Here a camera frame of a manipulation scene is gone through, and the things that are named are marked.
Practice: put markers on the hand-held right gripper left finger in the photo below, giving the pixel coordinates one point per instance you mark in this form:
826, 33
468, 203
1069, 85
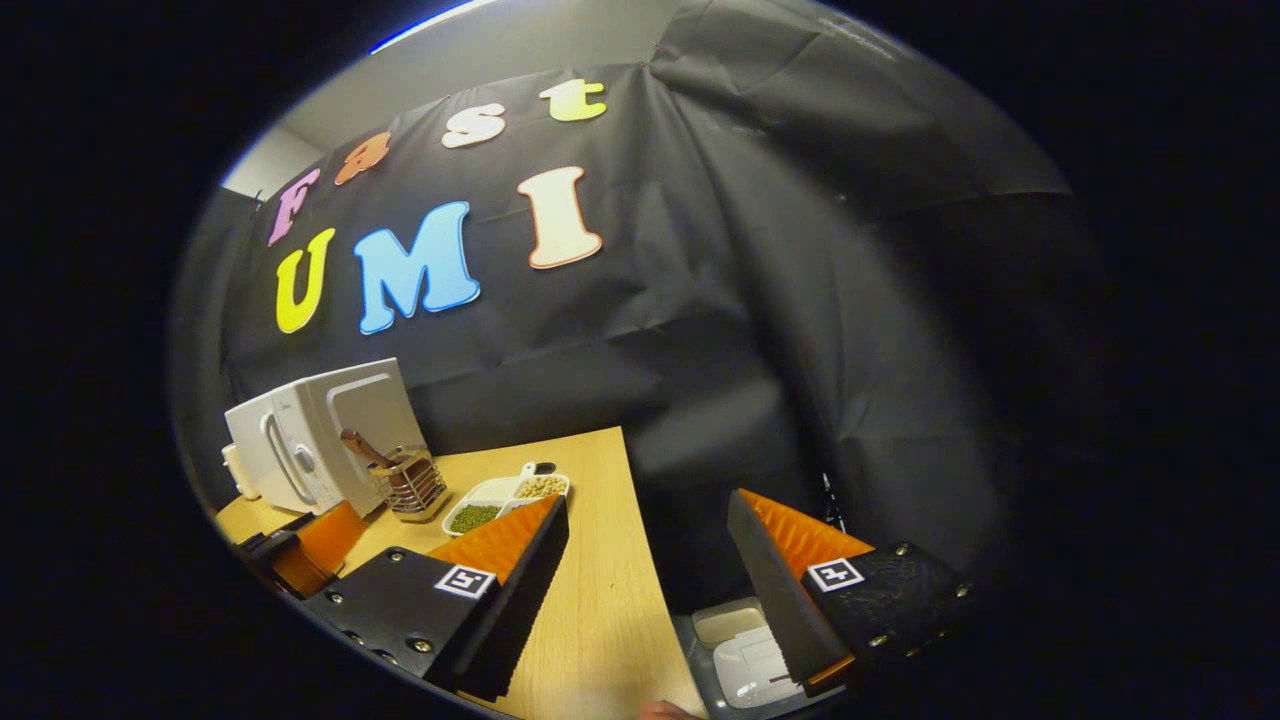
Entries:
520, 600

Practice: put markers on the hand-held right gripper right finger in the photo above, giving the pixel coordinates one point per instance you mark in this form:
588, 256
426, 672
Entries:
775, 600

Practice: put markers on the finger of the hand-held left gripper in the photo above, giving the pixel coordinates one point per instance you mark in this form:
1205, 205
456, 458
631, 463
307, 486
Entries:
330, 535

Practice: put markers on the white microwave oven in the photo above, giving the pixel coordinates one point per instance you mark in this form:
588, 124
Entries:
350, 410

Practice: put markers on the white plastic box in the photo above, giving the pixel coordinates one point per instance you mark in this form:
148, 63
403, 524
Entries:
750, 665

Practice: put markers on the brown wooden scoop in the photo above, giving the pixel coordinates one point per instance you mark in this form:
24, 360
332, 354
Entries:
362, 447

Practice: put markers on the grey plastic bin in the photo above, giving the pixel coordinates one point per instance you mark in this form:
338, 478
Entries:
700, 670

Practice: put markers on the white divided bean dish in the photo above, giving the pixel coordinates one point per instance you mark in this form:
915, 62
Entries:
500, 492

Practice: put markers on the white toaster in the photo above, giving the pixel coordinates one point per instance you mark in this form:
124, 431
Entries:
238, 470

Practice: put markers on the black backdrop cloth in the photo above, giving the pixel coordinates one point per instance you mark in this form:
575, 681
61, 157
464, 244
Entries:
800, 300

